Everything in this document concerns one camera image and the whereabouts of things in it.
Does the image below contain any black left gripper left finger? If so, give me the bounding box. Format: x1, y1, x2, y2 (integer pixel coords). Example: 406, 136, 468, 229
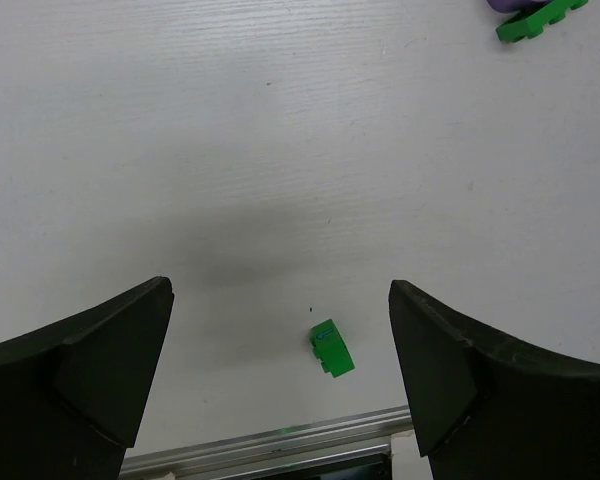
0, 277, 174, 479

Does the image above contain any purple lego piece with flower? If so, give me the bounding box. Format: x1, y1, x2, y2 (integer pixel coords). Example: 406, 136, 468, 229
487, 0, 547, 13

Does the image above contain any green lego plate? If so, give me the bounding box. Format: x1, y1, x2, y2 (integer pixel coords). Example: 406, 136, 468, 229
496, 0, 588, 43

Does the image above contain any aluminium table edge rail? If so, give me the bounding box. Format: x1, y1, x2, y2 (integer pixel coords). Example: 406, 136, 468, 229
119, 406, 412, 479

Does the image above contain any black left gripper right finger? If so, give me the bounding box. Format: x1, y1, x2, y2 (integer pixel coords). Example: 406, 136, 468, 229
388, 280, 600, 479

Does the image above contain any small green lego brick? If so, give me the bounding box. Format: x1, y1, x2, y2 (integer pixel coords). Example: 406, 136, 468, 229
309, 319, 355, 378

